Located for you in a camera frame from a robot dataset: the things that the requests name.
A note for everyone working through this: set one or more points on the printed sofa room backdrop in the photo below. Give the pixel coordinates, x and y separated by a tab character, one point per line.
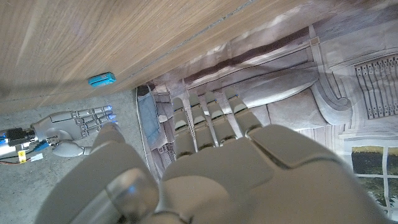
295	77

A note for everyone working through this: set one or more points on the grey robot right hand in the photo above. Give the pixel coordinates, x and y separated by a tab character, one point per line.
71	127

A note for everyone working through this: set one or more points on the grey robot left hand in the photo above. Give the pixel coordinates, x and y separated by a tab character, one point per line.
236	186

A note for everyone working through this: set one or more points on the small teal plastic case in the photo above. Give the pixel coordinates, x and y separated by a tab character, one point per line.
102	79

